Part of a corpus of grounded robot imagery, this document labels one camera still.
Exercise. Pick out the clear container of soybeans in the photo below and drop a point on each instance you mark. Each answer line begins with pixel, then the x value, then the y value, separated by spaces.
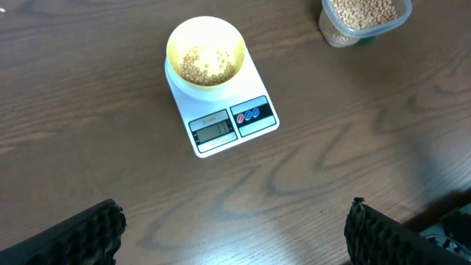
pixel 344 23

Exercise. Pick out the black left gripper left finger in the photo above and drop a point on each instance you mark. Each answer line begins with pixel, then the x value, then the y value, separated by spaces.
pixel 91 237

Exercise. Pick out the white digital kitchen scale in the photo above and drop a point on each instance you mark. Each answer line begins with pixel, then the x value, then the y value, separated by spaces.
pixel 221 117

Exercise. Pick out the soybeans in bowl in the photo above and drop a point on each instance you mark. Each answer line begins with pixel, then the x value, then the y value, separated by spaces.
pixel 207 66

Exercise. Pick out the yellow bowl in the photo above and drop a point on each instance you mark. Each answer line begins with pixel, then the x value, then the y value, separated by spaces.
pixel 205 31

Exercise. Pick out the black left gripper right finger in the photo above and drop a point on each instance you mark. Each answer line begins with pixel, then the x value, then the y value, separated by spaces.
pixel 373 238

